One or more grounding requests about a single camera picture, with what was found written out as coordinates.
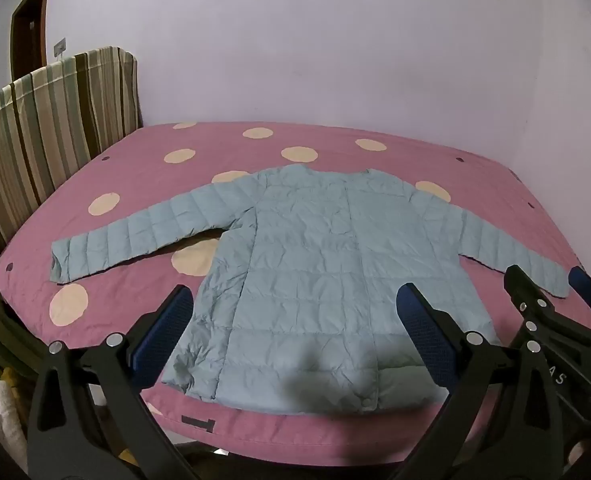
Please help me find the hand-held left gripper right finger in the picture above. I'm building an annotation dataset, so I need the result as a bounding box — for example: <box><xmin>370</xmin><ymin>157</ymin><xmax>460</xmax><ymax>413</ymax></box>
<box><xmin>395</xmin><ymin>282</ymin><xmax>572</xmax><ymax>480</ymax></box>

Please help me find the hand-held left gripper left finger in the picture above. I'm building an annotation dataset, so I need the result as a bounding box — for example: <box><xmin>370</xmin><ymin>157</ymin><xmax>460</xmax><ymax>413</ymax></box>
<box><xmin>27</xmin><ymin>284</ymin><xmax>199</xmax><ymax>480</ymax></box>

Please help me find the light blue puffer jacket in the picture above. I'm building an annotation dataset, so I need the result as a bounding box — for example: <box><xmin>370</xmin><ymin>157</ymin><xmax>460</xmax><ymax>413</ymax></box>
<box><xmin>50</xmin><ymin>163</ymin><xmax>571</xmax><ymax>417</ymax></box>

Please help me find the pink dotted bed sheet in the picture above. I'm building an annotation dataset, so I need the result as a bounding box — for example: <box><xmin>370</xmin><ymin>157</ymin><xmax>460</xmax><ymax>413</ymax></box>
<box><xmin>0</xmin><ymin>120</ymin><xmax>591</xmax><ymax>462</ymax></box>

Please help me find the striped headboard cover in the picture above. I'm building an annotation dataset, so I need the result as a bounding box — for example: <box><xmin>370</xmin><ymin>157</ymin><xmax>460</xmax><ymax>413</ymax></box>
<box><xmin>0</xmin><ymin>46</ymin><xmax>142</xmax><ymax>382</ymax></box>

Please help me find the brown wooden door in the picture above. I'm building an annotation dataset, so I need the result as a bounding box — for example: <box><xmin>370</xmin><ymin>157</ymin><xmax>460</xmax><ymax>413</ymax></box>
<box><xmin>9</xmin><ymin>0</ymin><xmax>54</xmax><ymax>84</ymax></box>

